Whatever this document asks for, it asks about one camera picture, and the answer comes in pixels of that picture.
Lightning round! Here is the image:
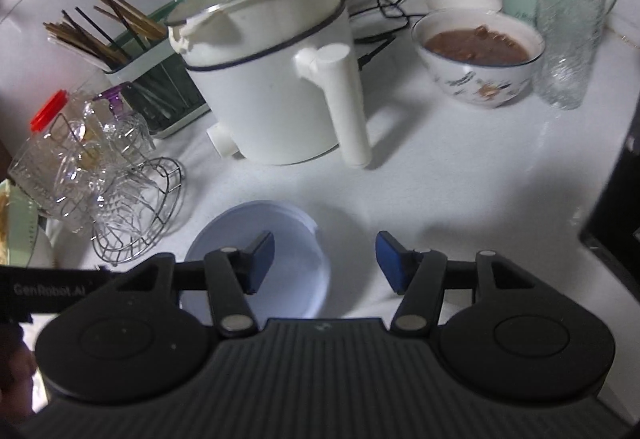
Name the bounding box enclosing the pale blue bowl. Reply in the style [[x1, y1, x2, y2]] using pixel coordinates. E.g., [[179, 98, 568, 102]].
[[178, 199, 332, 325]]

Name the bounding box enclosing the person's left hand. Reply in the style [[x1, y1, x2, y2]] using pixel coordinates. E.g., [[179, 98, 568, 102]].
[[1, 323, 37, 424]]

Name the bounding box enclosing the green colander basket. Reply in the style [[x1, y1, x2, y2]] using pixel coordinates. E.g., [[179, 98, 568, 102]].
[[1, 179, 38, 267]]

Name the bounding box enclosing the plastic jar red lid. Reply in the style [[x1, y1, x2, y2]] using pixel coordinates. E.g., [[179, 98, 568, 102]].
[[9, 90, 122, 233]]

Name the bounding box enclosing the black induction cooktop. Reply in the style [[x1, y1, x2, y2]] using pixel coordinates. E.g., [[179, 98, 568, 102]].
[[580, 107, 640, 299]]

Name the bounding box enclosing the bowl with brown food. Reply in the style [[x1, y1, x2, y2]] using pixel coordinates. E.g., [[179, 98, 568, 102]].
[[411, 9, 546, 108]]

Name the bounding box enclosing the white electric cooking pot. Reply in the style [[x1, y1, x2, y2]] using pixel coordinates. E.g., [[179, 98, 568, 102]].
[[166, 0, 372, 167]]

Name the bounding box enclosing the green chopstick holder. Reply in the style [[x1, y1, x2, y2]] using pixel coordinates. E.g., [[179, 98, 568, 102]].
[[43, 0, 209, 139]]

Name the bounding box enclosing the textured drinking glass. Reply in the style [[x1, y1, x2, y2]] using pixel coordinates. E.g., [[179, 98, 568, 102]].
[[533, 0, 606, 110]]

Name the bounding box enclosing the wire glass holder rack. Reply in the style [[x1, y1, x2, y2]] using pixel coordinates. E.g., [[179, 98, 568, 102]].
[[48, 113, 184, 266]]

